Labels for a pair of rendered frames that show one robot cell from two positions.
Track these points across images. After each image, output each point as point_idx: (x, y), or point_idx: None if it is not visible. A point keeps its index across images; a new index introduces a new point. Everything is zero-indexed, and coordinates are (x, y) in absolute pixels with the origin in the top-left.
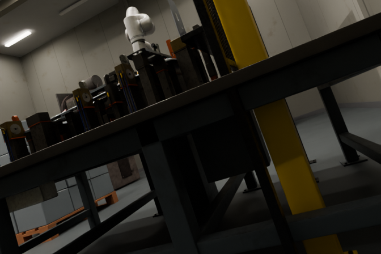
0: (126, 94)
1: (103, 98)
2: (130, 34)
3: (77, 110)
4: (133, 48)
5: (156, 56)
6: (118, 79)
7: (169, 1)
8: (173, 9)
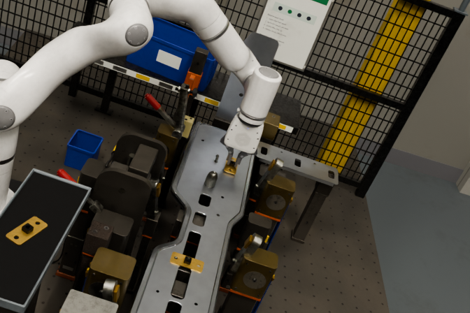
0: (277, 227)
1: (173, 249)
2: (268, 110)
3: (260, 300)
4: (261, 135)
5: (287, 157)
6: (286, 208)
7: (271, 45)
8: (263, 56)
